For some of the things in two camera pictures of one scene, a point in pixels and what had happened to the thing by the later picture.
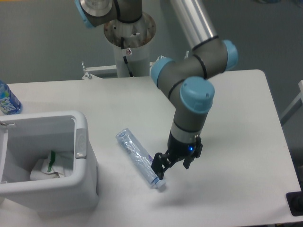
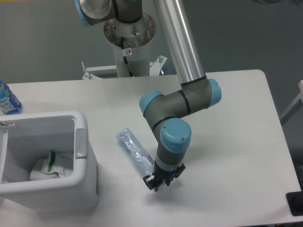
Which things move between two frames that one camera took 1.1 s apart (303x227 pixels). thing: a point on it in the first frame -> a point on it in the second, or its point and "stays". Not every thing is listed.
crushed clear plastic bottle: x=140 y=156 stays
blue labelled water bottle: x=9 y=103 stays
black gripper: x=177 y=149 -> x=159 y=175
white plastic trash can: x=25 y=139 stays
